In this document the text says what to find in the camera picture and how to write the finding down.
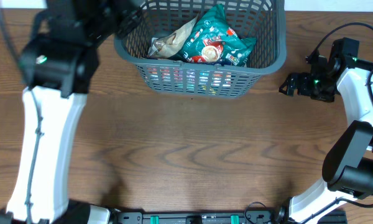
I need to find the beige brown snack pouch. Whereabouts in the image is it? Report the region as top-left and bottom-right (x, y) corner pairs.
(147, 16), (198, 59)

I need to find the green Nescafe 3-in-1 bag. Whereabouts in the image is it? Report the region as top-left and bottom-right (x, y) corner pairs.
(170, 4), (257, 67)

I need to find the Kleenex tissue multipack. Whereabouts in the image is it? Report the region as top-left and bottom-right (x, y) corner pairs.
(142, 67), (233, 95)

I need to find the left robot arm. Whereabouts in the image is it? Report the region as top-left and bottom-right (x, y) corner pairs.
(0, 0), (142, 224)

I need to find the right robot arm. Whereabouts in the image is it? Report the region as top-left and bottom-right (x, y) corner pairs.
(274, 38), (373, 223)

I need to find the grey plastic basket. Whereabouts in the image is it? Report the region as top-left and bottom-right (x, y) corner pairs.
(114, 0), (287, 98)

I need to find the black mounting rail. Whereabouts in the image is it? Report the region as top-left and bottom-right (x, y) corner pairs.
(111, 207), (348, 224)

